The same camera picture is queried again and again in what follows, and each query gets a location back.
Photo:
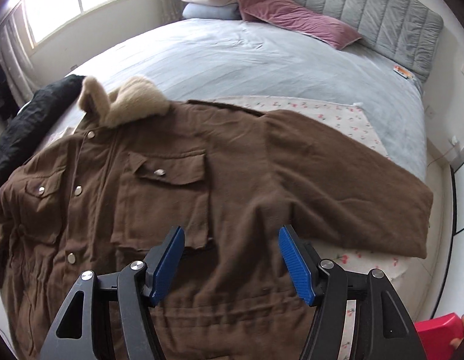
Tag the white patterned curtain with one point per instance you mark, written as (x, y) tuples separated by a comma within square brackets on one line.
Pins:
[(19, 71)]

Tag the black garment on bed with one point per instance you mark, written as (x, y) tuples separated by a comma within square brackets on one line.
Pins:
[(28, 128)]

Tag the red plastic stool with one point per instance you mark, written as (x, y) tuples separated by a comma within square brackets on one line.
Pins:
[(436, 335)]

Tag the small orange white pack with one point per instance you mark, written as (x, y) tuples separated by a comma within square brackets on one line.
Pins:
[(403, 72)]

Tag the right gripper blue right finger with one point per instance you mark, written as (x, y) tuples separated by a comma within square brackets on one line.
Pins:
[(383, 328)]

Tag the brown jacket with fur collar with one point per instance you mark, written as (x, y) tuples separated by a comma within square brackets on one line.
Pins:
[(26, 248)]

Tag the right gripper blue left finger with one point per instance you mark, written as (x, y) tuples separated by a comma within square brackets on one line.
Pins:
[(82, 327)]

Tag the white cherry print sheet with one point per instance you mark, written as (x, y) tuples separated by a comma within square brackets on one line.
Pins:
[(337, 127)]

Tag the grey padded headboard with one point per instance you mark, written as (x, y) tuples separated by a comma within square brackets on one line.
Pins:
[(404, 31)]

